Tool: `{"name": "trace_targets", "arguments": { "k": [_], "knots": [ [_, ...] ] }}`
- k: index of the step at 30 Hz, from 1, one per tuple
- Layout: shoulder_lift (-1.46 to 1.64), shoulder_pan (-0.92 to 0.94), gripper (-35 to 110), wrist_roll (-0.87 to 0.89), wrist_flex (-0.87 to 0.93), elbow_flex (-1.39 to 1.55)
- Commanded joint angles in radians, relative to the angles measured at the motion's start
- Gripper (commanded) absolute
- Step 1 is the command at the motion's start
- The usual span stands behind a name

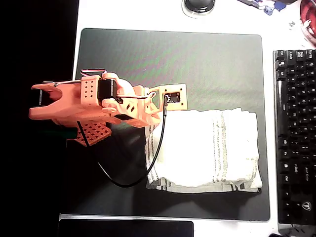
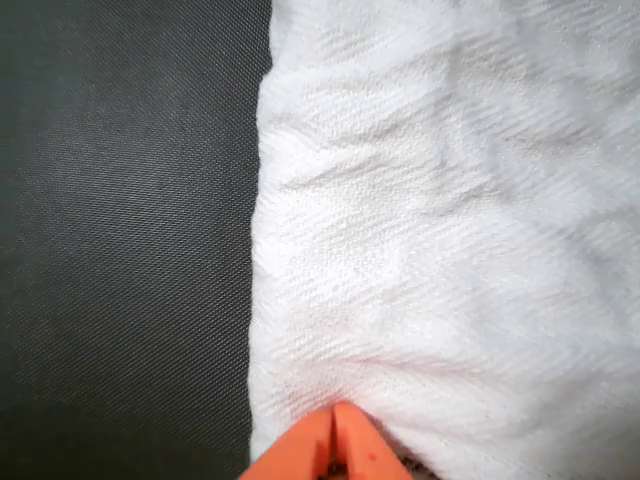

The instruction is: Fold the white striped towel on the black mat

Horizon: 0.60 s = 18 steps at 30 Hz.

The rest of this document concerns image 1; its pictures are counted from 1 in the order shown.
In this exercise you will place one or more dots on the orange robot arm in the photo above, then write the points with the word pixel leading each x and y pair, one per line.
pixel 71 98

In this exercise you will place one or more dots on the black round object clear base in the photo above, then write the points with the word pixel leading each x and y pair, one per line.
pixel 198 5

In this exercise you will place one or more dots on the dark blue flat object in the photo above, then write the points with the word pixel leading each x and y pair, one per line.
pixel 284 3

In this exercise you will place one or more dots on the small grey twisted clip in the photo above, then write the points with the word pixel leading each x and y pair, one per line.
pixel 292 24

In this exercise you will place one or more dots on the orange camera mount with board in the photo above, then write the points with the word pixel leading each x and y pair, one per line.
pixel 184 98

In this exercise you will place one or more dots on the red bowl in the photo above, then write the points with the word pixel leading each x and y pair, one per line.
pixel 308 17

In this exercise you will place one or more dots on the black desk mat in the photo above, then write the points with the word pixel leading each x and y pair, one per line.
pixel 160 61

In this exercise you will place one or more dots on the black flat pad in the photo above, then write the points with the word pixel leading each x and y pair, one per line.
pixel 123 228

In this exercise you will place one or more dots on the small black object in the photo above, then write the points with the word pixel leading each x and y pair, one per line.
pixel 276 235

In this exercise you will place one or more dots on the black keyboard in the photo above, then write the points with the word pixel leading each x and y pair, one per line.
pixel 296 138

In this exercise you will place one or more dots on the white striped towel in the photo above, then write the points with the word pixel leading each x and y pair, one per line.
pixel 192 148

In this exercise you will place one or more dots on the blue white small toy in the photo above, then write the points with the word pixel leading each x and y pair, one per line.
pixel 268 10

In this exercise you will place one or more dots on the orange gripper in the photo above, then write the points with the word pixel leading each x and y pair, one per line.
pixel 151 118

